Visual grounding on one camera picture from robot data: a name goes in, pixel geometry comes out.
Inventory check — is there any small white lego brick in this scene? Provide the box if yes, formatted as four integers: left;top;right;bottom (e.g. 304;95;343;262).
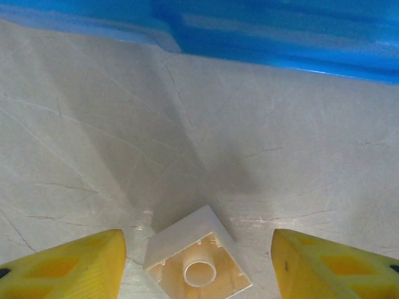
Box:
143;204;252;299

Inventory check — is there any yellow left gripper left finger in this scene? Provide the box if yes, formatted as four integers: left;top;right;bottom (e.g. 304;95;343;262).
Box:
0;229;127;299

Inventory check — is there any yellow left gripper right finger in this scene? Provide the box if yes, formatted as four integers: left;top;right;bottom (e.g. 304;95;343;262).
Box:
271;229;399;299

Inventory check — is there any blue plastic bin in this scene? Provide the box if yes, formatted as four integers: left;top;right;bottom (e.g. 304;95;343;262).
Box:
0;0;183;54
149;0;399;85

